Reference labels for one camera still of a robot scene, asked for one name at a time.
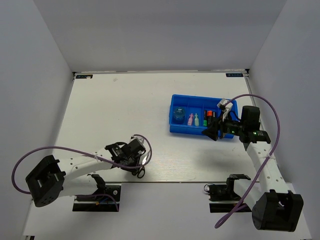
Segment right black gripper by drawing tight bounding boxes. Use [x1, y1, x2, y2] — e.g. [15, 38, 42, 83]
[201, 110, 246, 141]

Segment orange highlighter marker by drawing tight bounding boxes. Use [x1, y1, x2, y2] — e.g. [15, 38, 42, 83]
[206, 110, 213, 126]

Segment green translucent glue bottle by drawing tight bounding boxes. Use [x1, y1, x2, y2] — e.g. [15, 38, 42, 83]
[194, 113, 200, 127]

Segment black handled scissors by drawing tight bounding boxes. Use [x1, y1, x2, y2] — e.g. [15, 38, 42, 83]
[131, 154, 151, 179]

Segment pink translucent glue bottle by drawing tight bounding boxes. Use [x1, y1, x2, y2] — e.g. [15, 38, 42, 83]
[187, 113, 194, 126]

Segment blue compartment tray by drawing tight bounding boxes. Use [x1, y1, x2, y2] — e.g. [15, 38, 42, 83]
[168, 93, 238, 140]

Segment yellow highlighter marker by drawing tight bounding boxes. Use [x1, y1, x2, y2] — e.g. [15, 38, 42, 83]
[211, 111, 216, 121]

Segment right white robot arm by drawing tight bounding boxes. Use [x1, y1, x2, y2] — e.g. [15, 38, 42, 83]
[202, 106, 304, 232]

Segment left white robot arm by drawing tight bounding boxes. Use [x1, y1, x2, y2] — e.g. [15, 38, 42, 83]
[25, 135, 152, 208]

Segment right corner label sticker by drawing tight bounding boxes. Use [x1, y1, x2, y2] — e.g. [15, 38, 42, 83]
[225, 73, 244, 78]

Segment corner label sticker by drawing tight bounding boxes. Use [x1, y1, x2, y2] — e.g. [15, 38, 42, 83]
[75, 74, 93, 79]
[225, 73, 244, 78]

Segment left corner label sticker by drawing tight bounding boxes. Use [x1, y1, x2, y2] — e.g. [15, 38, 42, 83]
[75, 74, 93, 79]

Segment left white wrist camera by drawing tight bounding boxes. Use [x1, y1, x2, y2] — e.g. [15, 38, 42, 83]
[130, 134, 145, 145]

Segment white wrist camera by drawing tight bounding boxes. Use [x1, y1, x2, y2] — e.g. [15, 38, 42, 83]
[217, 98, 233, 122]
[130, 134, 145, 145]

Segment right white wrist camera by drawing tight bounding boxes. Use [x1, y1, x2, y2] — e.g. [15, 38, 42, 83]
[217, 98, 233, 122]

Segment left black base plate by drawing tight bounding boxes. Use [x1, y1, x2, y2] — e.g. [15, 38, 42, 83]
[72, 184, 122, 213]

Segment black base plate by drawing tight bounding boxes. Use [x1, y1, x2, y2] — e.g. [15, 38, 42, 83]
[203, 183, 241, 213]
[72, 184, 122, 213]

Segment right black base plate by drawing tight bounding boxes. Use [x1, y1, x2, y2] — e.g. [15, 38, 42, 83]
[203, 183, 241, 213]

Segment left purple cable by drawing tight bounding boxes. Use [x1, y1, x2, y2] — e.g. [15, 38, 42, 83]
[11, 133, 153, 212]

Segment purple cable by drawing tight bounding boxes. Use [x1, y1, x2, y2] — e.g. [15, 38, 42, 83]
[11, 133, 153, 212]
[214, 93, 281, 230]

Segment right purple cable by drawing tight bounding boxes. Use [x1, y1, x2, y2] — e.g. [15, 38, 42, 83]
[214, 93, 281, 230]

